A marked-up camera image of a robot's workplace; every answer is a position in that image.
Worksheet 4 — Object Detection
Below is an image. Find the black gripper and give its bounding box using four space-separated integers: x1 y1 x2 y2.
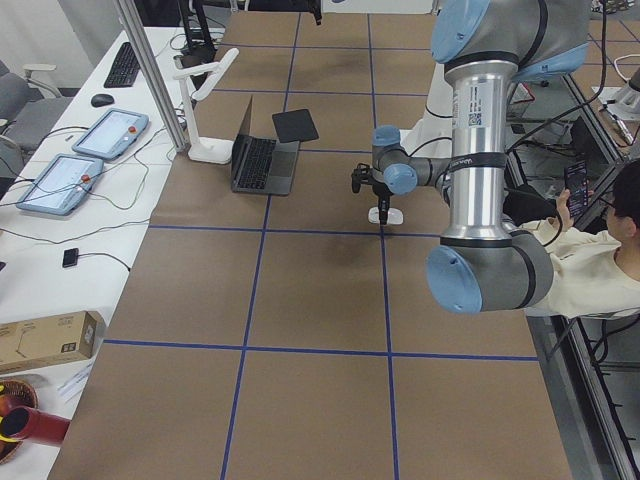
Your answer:
372 182 393 225

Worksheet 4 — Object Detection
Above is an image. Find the white computer mouse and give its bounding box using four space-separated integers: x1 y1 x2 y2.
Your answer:
368 207 404 225

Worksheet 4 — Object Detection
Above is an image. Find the black mouse pad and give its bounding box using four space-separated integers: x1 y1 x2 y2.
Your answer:
272 109 319 143

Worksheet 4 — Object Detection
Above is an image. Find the grey laptop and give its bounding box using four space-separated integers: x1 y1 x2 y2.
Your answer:
230 97 300 196

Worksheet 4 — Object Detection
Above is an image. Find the white desk lamp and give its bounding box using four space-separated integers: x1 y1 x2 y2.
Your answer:
172 47 240 164

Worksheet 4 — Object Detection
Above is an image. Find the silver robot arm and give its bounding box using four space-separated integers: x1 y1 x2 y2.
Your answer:
372 1 591 314

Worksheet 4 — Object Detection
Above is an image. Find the black desk mouse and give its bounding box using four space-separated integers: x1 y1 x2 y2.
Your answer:
90 93 115 108

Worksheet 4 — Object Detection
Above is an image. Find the smartphone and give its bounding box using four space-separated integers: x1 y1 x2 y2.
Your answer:
564 160 589 218

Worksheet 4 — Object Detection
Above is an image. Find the person in cream sweater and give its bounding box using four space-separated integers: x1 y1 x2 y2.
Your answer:
503 160 639 318

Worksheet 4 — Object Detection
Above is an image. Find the far blue teach pendant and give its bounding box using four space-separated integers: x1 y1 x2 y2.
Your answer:
72 108 149 161

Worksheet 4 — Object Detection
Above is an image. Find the blue teach pendant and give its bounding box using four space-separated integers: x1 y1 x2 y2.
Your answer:
17 154 104 216
72 108 149 161

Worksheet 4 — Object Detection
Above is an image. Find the black keyboard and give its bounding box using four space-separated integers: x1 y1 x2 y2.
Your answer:
103 42 140 88

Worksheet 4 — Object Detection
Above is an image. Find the small black puck device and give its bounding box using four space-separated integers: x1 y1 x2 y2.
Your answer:
62 248 80 268

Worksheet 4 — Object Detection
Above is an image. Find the near blue teach pendant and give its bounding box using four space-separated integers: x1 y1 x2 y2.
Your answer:
17 154 104 216

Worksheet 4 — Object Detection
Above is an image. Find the cardboard box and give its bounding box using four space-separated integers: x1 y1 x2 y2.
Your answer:
1 311 104 374

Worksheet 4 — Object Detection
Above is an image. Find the grey office chair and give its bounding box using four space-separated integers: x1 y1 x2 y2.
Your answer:
1 62 72 178

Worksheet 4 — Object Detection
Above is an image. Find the wicker basket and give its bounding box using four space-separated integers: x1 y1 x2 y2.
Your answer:
1 379 38 463

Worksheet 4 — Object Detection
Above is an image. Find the red bottle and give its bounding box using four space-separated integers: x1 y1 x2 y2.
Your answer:
1 406 70 447

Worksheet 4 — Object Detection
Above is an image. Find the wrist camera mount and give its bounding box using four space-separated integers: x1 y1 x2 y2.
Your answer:
351 163 374 194

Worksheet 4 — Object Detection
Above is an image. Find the white camera stand column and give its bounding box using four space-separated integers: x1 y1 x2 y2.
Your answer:
401 64 453 158

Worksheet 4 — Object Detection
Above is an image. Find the aluminium frame post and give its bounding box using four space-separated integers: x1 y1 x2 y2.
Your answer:
114 0 187 153

